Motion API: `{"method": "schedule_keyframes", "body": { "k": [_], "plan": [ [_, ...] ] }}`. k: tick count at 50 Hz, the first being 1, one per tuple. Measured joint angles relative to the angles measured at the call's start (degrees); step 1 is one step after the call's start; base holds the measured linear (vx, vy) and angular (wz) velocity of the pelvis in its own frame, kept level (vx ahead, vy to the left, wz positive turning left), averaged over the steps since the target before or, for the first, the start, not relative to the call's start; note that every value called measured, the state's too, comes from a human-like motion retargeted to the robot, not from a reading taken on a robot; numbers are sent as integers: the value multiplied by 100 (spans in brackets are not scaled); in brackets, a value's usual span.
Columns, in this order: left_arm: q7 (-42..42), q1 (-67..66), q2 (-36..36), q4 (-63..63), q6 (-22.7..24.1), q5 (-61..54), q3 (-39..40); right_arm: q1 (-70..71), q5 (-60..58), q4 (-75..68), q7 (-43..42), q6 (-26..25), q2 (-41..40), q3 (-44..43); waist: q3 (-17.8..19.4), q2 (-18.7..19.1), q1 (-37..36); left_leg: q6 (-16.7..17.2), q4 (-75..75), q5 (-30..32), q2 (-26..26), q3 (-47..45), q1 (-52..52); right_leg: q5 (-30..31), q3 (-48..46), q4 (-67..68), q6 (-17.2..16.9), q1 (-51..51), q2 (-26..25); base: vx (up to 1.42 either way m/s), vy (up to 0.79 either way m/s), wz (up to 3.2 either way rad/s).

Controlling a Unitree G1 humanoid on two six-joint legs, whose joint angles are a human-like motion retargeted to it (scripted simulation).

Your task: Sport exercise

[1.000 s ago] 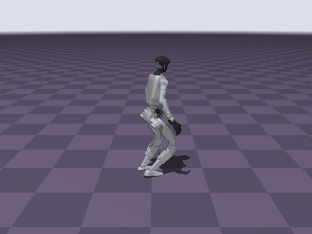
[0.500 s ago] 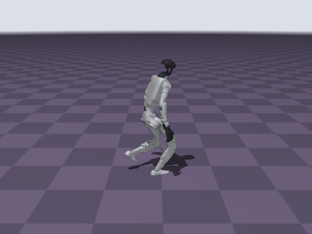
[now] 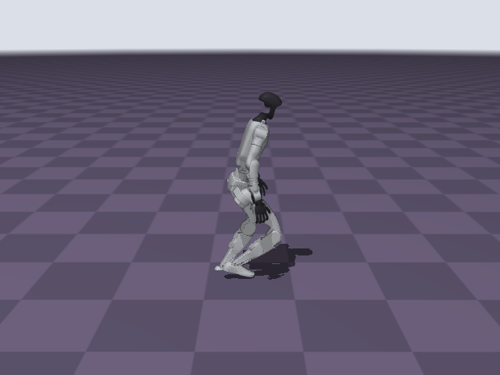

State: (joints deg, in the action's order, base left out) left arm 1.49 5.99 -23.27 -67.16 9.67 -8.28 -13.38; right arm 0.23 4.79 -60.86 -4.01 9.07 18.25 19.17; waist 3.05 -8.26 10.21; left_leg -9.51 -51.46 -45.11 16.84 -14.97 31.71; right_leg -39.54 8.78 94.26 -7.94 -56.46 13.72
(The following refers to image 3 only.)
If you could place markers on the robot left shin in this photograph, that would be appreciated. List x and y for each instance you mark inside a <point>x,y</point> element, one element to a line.
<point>237,244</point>

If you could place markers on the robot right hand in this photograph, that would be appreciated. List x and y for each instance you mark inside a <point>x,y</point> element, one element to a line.
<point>260,210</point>

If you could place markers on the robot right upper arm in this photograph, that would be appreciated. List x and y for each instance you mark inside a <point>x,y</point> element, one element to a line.
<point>258,138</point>

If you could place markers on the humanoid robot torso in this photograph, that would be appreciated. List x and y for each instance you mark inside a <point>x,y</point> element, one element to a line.
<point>239,177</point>

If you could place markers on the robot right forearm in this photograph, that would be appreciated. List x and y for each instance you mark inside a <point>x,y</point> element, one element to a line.
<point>253,180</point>

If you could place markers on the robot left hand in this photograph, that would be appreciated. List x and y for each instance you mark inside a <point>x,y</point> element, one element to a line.
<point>261,183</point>

